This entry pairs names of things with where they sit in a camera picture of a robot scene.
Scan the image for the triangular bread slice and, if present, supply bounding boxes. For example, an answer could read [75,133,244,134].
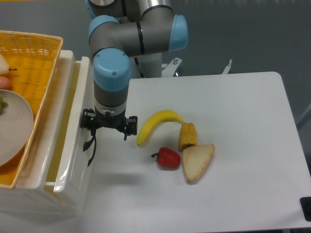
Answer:
[182,144,215,183]

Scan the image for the black corner object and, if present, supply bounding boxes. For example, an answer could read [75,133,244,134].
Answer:
[300,197,311,222]

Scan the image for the green grapes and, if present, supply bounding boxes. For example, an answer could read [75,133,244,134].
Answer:
[0,96,8,113]

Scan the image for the white pear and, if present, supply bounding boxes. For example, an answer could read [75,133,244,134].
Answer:
[0,54,17,75]

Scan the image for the pink peach fruit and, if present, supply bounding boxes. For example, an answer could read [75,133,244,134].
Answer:
[0,76,11,90]

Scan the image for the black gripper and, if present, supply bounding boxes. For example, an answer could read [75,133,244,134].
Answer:
[80,108,138,141]

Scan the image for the red bell pepper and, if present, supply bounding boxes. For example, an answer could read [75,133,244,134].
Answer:
[151,147,181,169]

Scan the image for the yellow bell pepper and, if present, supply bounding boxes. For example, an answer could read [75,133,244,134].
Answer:
[178,123,197,152]

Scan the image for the yellow woven basket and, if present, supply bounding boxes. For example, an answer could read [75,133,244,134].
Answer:
[0,30,63,189]

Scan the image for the white drawer cabinet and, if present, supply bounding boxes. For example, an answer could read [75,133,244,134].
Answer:
[0,50,80,213]

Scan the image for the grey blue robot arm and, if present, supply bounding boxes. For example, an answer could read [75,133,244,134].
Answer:
[80,0,189,141]

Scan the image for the yellow banana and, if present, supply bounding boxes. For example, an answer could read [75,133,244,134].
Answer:
[136,110,184,146]

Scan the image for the grey ribbed plate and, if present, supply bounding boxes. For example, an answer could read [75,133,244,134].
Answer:
[0,90,34,165]

